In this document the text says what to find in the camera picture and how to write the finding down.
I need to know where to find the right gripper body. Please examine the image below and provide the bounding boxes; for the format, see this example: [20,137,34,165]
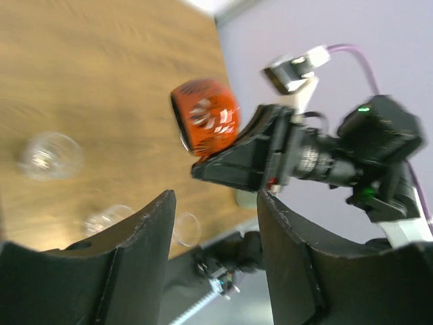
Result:
[266,111,359,193]

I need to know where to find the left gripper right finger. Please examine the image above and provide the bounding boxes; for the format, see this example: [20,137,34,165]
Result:
[257,191,432,324]

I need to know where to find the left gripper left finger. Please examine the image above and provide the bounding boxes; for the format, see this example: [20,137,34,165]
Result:
[1,190,176,324]

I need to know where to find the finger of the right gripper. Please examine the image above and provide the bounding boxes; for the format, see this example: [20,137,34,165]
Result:
[191,135,274,192]
[236,104,293,144]

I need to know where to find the small orange mug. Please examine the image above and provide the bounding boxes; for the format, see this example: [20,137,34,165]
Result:
[170,78,240,162]

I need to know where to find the pale green cup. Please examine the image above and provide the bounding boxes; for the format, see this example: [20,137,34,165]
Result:
[235,190,258,209]

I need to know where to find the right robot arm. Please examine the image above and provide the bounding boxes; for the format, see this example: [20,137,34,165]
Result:
[191,95,432,248]

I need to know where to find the clear plastic cup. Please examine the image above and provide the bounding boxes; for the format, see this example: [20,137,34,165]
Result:
[172,213,202,248]
[83,204,135,237]
[18,132,84,181]

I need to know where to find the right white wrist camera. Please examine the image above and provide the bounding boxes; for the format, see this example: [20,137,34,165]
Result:
[263,45,330,114]

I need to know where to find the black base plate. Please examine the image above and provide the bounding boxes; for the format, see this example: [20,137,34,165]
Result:
[164,231,265,291]

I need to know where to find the white slotted cable duct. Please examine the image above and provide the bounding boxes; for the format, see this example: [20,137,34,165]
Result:
[169,278,240,325]

